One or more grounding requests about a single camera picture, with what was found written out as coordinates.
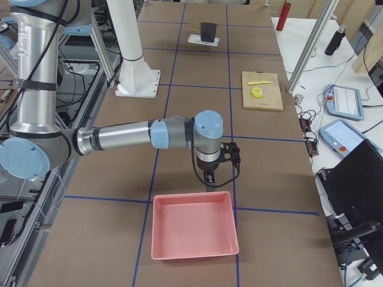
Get aluminium frame post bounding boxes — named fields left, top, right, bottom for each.
left=286, top=0, right=339, bottom=94

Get white rectangular plate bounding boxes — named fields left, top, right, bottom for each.
left=188, top=34, right=220, bottom=47

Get wooden chopstick far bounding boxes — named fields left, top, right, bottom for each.
left=188, top=25, right=222, bottom=33

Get pink plastic tray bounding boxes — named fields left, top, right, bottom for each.
left=151, top=191, right=239, bottom=260

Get red bottle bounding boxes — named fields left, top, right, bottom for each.
left=276, top=2, right=291, bottom=31

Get yellow plastic knife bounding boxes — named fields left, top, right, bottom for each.
left=247, top=81, right=274, bottom=86

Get bamboo cutting board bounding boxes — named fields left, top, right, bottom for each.
left=241, top=71, right=284, bottom=111

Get small metal cylinder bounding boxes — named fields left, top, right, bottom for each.
left=294, top=93, right=304, bottom=105

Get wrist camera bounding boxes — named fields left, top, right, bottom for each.
left=219, top=142, right=241, bottom=169

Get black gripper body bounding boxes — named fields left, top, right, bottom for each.
left=197, top=160, right=219, bottom=176

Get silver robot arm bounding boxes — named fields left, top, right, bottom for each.
left=1, top=1, right=223, bottom=180

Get yellow lemon slices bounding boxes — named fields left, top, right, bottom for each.
left=251, top=87, right=263, bottom=99

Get blue teach pendant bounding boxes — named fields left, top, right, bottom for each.
left=320, top=119, right=366, bottom=157
left=324, top=84, right=364, bottom=121

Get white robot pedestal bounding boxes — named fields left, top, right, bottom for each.
left=107, top=0, right=161, bottom=99

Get grey cloth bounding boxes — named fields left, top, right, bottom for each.
left=200, top=22, right=217, bottom=43

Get blue teach pendant far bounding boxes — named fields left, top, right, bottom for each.
left=324, top=84, right=364, bottom=121

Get black monitor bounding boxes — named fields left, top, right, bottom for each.
left=318, top=139, right=382, bottom=223

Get black bottle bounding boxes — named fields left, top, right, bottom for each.
left=324, top=25, right=346, bottom=56

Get blue teach pendant near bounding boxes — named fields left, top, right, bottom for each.
left=320, top=119, right=366, bottom=157

